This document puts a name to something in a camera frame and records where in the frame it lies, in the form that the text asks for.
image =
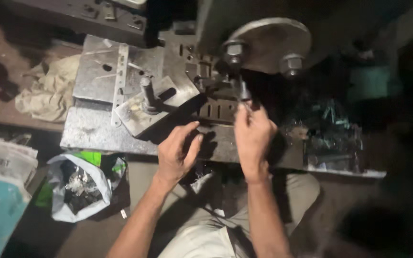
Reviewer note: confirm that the person's right hand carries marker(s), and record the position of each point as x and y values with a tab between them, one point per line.
252	143

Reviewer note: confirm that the person's left hand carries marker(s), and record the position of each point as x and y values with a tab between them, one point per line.
175	154

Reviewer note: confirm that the person's right fingers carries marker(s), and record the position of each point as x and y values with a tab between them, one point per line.
251	114

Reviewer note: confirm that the slotted metal die block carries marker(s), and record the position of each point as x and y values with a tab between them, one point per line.
218	111

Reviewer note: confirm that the large hex nut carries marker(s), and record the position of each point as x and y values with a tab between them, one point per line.
233	52
291	65

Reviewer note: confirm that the press machine flywheel disc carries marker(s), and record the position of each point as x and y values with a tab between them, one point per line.
271	44

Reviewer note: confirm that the heap of metal scrap parts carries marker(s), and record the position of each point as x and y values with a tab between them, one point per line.
330	138

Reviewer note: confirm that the person's beige trousers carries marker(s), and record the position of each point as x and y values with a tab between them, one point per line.
228	222

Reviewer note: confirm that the perforated metal strip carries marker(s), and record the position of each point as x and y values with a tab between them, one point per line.
119	82

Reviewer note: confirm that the square steel plate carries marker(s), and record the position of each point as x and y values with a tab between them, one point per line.
99	71

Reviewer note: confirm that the green plastic bag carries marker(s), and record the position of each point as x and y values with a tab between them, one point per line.
95	168

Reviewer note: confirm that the white bag of metal scrap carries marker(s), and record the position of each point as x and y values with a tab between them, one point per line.
77	188

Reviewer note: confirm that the crumpled beige rag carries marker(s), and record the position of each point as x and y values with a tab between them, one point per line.
50	89

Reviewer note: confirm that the pile of newspapers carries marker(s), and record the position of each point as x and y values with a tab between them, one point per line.
2	168

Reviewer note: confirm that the steel plate with post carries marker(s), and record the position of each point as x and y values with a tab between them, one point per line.
149	107

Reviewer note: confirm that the large steel base plate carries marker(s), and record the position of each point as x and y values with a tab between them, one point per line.
95	130

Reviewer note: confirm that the dark metal machine frame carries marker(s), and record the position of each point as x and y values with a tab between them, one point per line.
84	16

